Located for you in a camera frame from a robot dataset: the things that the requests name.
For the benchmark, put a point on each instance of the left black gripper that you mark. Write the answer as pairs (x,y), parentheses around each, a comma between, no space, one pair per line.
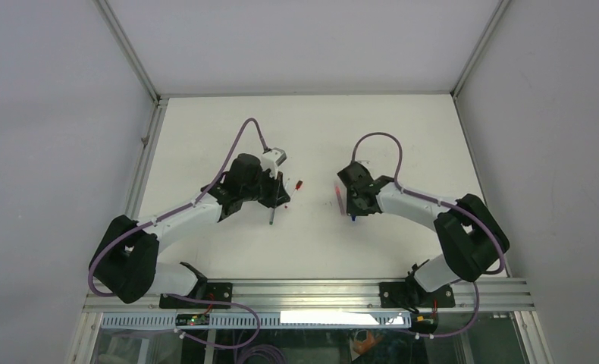
(277,196)

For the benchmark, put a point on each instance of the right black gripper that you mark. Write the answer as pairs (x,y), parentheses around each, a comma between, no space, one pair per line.
(352,211)

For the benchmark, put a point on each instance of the pink pen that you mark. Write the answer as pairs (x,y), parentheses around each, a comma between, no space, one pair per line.
(340,200)

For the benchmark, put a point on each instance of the grey pen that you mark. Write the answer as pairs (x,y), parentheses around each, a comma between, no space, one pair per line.
(272,215)

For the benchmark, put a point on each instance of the red white pen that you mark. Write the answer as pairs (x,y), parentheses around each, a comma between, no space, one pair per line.
(291,197)

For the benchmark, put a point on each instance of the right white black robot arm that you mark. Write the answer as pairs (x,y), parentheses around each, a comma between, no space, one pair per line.
(471,240)

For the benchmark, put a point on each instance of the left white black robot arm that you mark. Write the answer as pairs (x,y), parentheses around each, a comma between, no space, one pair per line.
(125,264)

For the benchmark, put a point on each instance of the orange object below table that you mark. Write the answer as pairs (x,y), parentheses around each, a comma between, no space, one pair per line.
(364,340)

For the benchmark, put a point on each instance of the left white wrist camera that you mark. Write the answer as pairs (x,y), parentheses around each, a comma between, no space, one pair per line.
(271,161)

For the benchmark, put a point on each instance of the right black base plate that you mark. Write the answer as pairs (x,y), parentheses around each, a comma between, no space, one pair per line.
(399,294)

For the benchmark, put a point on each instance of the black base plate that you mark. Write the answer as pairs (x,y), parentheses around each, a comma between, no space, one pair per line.
(220,293)
(399,294)

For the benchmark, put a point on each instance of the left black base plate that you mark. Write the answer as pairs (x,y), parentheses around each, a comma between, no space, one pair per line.
(220,293)

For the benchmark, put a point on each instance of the white slotted cable duct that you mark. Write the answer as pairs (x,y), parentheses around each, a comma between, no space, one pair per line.
(288,319)

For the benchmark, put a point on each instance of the aluminium front rail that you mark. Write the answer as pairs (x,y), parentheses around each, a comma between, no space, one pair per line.
(491,294)

